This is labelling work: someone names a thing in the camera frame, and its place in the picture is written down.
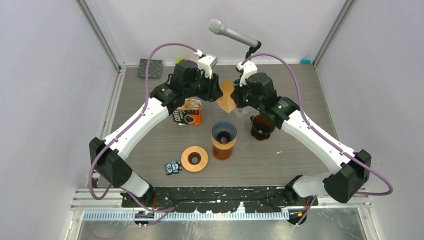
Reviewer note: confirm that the brown plastic dripper with handle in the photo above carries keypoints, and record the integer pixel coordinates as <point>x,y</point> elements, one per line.
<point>261,129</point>

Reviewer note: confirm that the grey microphone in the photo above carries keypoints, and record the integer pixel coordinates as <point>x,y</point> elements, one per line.
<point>217,27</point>

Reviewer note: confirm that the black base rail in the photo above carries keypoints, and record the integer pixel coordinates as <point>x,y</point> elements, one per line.
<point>224,199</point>

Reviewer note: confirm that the brown paper coffee filter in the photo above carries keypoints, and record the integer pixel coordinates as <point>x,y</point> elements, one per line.
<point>225,102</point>

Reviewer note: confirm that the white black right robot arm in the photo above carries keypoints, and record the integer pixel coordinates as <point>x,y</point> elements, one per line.
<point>345,175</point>

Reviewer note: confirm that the orange coffee filter box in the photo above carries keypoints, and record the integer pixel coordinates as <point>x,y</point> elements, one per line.
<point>190,113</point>

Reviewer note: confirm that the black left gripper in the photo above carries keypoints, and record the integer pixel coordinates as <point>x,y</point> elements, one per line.
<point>214,91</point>

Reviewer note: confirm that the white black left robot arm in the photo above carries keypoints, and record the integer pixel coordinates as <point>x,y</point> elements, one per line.
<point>189,79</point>

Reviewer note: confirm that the blue owl sticker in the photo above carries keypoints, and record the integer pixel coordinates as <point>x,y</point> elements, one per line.
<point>173,168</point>

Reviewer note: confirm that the black microphone tripod stand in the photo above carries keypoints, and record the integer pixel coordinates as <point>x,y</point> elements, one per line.
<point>251,51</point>

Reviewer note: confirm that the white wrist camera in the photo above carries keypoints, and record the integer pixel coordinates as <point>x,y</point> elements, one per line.
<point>246,70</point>
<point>206,62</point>

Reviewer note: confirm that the teal block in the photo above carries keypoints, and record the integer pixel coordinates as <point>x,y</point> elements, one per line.
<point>305,61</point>

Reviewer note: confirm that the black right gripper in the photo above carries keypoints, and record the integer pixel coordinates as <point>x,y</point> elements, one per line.
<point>236,95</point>

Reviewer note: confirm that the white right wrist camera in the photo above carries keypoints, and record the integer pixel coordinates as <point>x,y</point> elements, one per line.
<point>246,70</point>

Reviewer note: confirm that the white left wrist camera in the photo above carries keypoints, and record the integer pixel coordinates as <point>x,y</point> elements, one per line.
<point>206,62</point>

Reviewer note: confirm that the orange glass carafe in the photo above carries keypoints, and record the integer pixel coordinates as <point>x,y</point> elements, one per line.
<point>220,154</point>

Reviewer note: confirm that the blue plastic dripper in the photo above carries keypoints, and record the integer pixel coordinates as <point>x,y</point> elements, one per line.
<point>224,131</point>

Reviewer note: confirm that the wooden ring collar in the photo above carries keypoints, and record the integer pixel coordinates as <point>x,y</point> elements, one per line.
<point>194,159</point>

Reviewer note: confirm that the clear glass dripper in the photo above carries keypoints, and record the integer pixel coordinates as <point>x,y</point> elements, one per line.
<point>240,112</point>

